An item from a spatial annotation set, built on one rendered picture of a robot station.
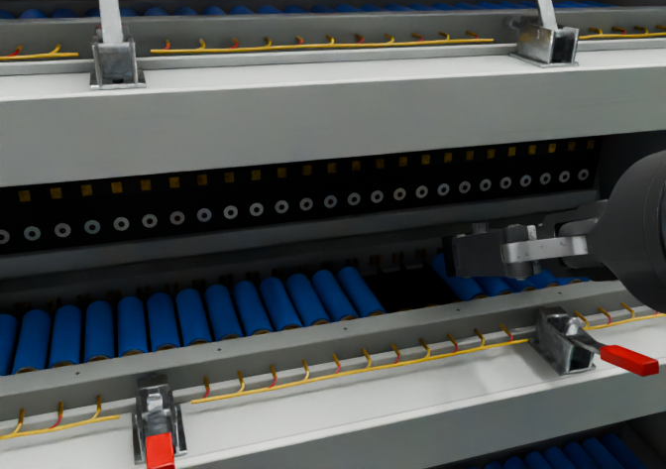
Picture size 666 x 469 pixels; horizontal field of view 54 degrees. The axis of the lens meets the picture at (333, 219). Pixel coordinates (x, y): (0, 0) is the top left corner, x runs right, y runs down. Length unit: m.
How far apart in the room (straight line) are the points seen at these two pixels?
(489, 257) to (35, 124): 0.24
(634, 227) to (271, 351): 0.23
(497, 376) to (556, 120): 0.17
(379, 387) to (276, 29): 0.24
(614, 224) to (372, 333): 0.19
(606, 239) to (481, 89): 0.14
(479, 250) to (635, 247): 0.10
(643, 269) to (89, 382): 0.30
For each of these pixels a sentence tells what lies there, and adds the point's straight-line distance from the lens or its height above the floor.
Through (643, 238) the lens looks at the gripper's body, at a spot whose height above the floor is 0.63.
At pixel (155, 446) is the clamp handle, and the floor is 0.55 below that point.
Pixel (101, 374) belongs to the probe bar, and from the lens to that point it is 0.41.
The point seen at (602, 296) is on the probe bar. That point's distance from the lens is 0.52.
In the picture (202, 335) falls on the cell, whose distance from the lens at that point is 0.44.
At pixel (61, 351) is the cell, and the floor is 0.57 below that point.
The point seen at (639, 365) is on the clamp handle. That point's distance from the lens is 0.41.
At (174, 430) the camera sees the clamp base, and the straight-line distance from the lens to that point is 0.37.
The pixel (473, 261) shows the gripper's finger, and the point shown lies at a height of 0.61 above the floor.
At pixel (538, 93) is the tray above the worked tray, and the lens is 0.43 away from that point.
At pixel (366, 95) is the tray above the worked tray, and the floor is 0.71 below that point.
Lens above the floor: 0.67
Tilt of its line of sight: 5 degrees down
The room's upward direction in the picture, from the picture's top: 5 degrees counter-clockwise
